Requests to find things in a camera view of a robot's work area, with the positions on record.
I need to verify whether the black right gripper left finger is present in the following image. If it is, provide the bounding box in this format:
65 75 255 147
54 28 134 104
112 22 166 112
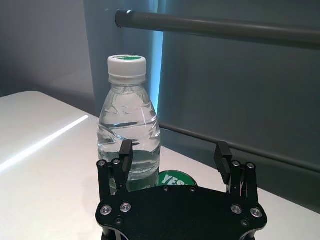
96 140 135 202

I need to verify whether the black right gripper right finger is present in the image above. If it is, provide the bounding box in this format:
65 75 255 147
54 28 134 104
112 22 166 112
213 141 260 202

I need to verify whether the clear water bottle green label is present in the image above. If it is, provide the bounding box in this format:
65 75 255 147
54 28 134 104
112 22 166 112
96 53 161 193

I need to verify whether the green YES button black base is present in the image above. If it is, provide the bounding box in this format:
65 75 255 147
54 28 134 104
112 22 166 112
156 170 199 189

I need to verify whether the grey blind bottom rail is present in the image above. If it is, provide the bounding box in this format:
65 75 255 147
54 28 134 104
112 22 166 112
114 9 320 47

